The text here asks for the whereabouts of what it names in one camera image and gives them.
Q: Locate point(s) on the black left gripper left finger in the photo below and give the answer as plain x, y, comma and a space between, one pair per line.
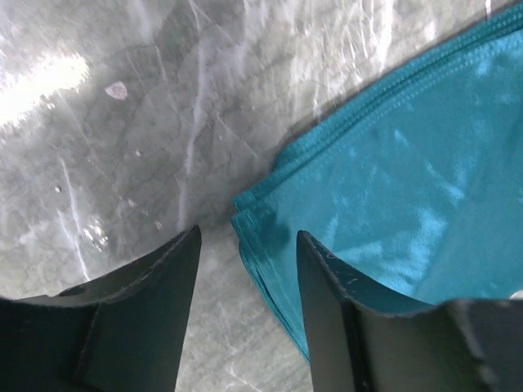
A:
123, 331

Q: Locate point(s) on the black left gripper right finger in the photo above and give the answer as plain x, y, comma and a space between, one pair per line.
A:
363, 336

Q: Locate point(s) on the teal satin napkin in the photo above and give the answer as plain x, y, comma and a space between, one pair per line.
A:
416, 182

